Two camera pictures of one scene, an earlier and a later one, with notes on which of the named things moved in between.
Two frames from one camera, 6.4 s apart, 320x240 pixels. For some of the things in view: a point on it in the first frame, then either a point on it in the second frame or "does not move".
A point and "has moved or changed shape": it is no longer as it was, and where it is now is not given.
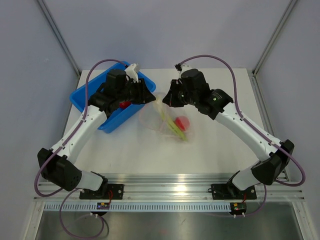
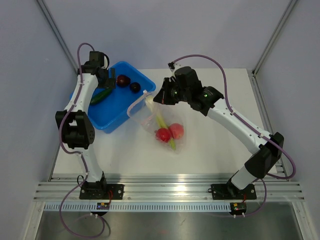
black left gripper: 143,95 → 109,82
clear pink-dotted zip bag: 169,122 has moved or changed shape
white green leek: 168,120 → 149,102
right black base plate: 229,191 does not move
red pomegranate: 124,104 → 163,134
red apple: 183,122 → 177,130
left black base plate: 107,191 does not move
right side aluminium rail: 283,171 does not move
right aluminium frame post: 282,21 does not move
